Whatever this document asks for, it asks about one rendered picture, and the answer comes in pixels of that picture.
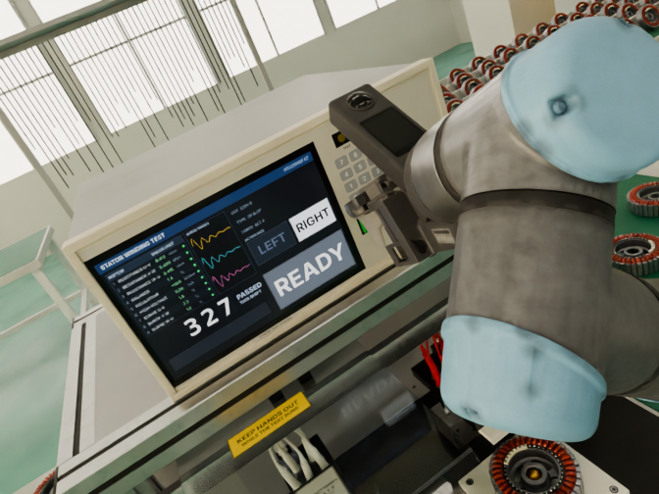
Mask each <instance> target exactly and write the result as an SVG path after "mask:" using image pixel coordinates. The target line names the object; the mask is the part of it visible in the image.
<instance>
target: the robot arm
mask: <svg viewBox="0 0 659 494"><path fill-rule="evenodd" d="M329 121H330V123H331V124H332V125H334V126H335V127H336V128H337V129H338V130H339V131H340V132H341V133H342V134H343V135H344V136H345V137H346V138H347V139H348V140H350V141H351V142H352V143H353V144H354V145H355V146H356V147H357V148H358V149H359V150H360V151H361V152H362V153H363V154H364V155H366V156H367V157H368V158H369V159H370V160H371V161H372V162H373V163H374V164H375V165H376V166H377V167H378V168H379V169H380V170H382V171H383V172H384V173H383V174H382V175H380V176H378V177H377V178H376V179H374V180H372V181H371V182H369V183H368V184H366V185H365V186H364V187H362V188H361V189H359V190H358V191H359V193H360V195H358V196H356V197H355V198H353V199H352V200H351V201H349V202H348V203H346V204H345V205H344V206H343V207H344V209H345V210H346V212H347V214H348V215H349V217H350V218H353V219H357V220H359V221H360V222H361V223H362V224H363V226H364V227H365V229H366V230H367V231H368V232H369V233H370V235H371V236H372V238H373V239H374V241H375V242H376V243H377V245H378V246H379V247H381V248H382V249H383V248H385V249H386V250H387V252H388V254H389V255H390V257H391V259H392V260H393V262H394V264H395V265H396V266H397V267H403V266H408V265H414V264H418V263H420V262H421V261H423V260H424V259H426V258H427V257H433V256H434V255H436V253H437V252H442V251H446V250H451V249H455V251H454V259H453V267H452V275H451V282H450V290H449V298H448V306H447V314H446V319H445V320H444V321H443V323H442V326H441V336H442V338H443V340H444V342H443V354H442V367H441V380H440V393H441V397H442V399H443V401H444V403H445V405H446V406H447V407H448V408H449V409H450V410H451V411H452V412H453V413H455V414H456V415H458V416H460V417H462V418H464V419H466V420H470V421H473V422H475V423H478V424H481V425H485V426H488V427H491V428H495V429H498V430H502V431H506V432H510V433H514V434H519V435H524V436H527V437H533V438H538V439H544V440H552V441H561V442H579V441H584V440H586V439H588V438H590V437H591V436H592V435H593V434H594V432H595V431H596V429H597V427H598V421H599V413H600V406H601V402H602V401H603V400H604V399H605V398H606V395H613V396H623V397H632V398H637V399H640V400H644V401H649V402H654V403H659V278H651V279H644V278H641V277H638V276H636V275H634V274H631V273H629V272H624V271H621V270H617V269H614V268H612V256H613V241H614V230H615V215H616V211H617V196H618V181H622V180H625V179H628V178H630V177H632V176H634V175H635V174H636V173H638V172H639V171H640V170H642V169H645V168H647V167H649V166H651V165H652V164H654V163H656V162H657V161H658V160H659V42H658V41H657V40H656V39H654V38H653V37H652V36H651V35H650V34H649V33H647V32H646V31H645V30H643V29H642V28H640V27H638V26H637V25H632V24H628V23H627V22H626V21H625V20H624V19H615V18H612V17H603V16H596V17H587V18H582V19H579V20H575V21H573V22H570V23H568V24H566V25H564V26H562V27H560V28H559V29H557V30H556V31H555V32H553V33H552V34H550V35H549V36H548V37H546V38H545V39H543V40H542V41H541V42H539V43H538V44H536V45H535V46H534V47H533V48H532V49H528V50H525V51H523V52H521V53H519V54H517V55H516V56H515V57H514V58H512V59H511V60H510V61H509V62H508V64H507V65H506V66H505V68H504V70H503V71H502V72H501V73H499V74H498V75H497V76H495V77H494V78H493V79H492V80H490V81H489V82H488V83H487V84H486V85H484V86H483V87H482V88H481V89H479V90H478V91H477V92H476V93H474V94H473V95H472V96H471V97H469V98H468V99H467V100H466V101H465V102H463V103H462V104H461V105H460V106H458V107H457V108H456V109H454V110H453V111H451V112H450V113H449V114H448V115H447V116H445V117H444V118H443V119H442V120H440V121H439V122H438V123H436V124H435V125H434V126H433V127H432V128H430V129H429V130H426V129H424V128H423V127H422V126H421V125H419V124H418V123H417V122H415V121H414V120H413V119H412V118H410V117H409V116H408V115H407V114H406V113H404V112H403V111H402V110H401V109H399V108H398V107H397V106H396V105H394V104H393V103H392V102H391V101H389V100H388V99H387V98H386V97H384V96H383V95H382V94H381V93H380V92H378V91H377V90H376V89H375V88H373V87H372V86H371V85H370V84H368V83H366V84H364V85H362V86H360V87H358V88H356V89H354V90H352V91H350V92H348V93H346V94H344V95H341V96H339V97H337V98H335V99H333V100H331V101H330V102H329ZM361 193H362V194H361ZM382 226H384V229H385V231H386V232H387V234H388V236H389V237H390V239H391V241H392V242H393V243H392V244H389V245H385V241H384V238H383V235H382V232H381V227H382ZM393 247H396V249H397V250H398V252H399V254H400V256H401V257H402V259H409V260H408V261H403V262H402V261H401V260H400V258H399V256H398V255H397V253H396V251H395V249H394V248H393Z"/></svg>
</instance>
